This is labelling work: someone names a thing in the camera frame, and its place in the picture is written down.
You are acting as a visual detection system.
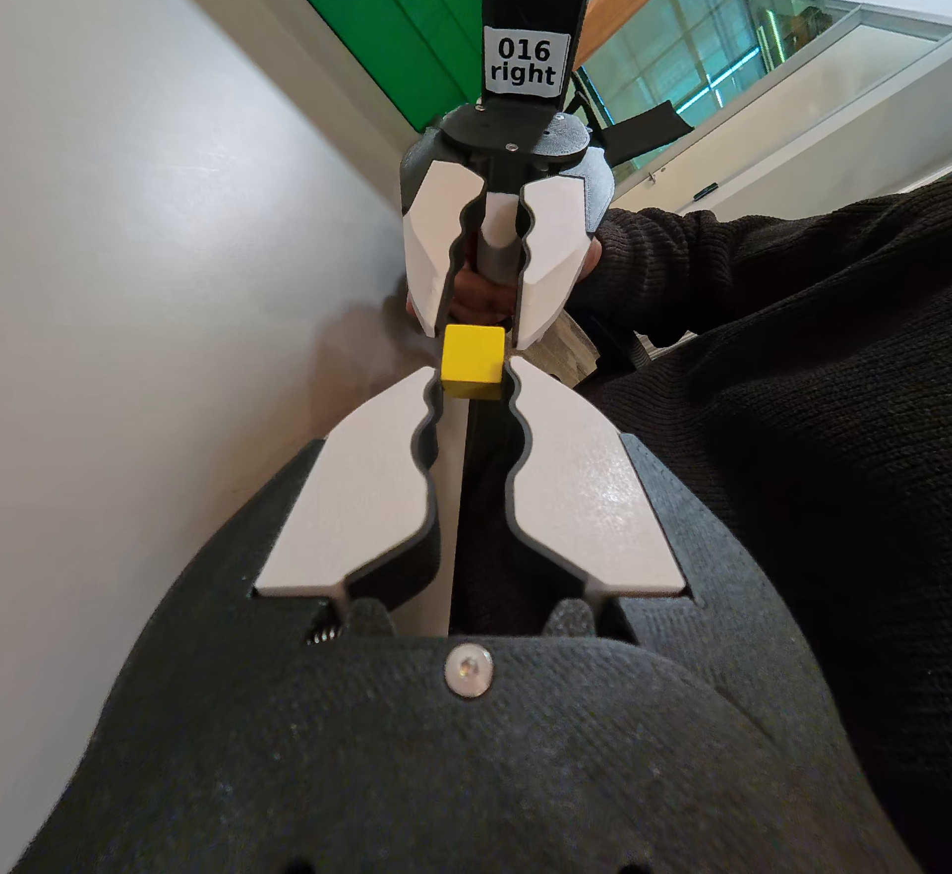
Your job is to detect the green plastic bin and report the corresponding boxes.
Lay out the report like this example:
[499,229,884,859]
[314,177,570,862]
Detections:
[241,0,488,133]

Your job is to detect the person's black sweater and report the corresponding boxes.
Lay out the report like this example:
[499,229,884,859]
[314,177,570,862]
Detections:
[576,338,952,874]

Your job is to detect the person's right hand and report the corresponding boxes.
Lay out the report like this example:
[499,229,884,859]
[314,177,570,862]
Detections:
[445,264,519,328]

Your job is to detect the person's right forearm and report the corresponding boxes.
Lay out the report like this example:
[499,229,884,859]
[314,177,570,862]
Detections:
[569,175,952,369]

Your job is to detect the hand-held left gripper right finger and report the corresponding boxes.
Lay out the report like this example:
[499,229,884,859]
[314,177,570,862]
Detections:
[504,355,687,616]

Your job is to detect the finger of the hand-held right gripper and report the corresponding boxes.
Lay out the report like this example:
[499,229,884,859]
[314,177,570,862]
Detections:
[402,160,488,339]
[512,175,596,353]

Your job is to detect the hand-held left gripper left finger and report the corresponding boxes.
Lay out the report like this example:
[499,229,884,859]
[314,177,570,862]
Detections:
[255,367,443,621]

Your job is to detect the small yellow cube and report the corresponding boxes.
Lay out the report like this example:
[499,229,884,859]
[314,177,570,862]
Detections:
[440,325,507,399]

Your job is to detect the black office chair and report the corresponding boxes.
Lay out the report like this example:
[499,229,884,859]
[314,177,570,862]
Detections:
[602,100,696,164]

